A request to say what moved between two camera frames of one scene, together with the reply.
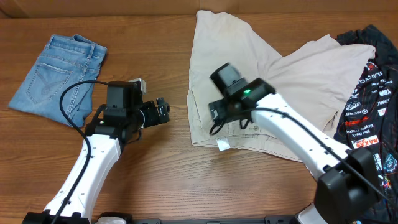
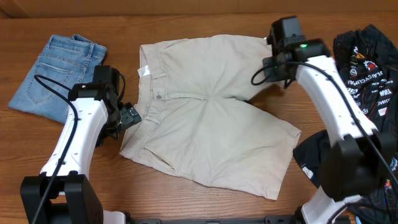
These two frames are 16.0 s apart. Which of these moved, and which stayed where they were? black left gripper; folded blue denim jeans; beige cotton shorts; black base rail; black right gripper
Moved: black right gripper; black left gripper; beige cotton shorts
Stayed: black base rail; folded blue denim jeans
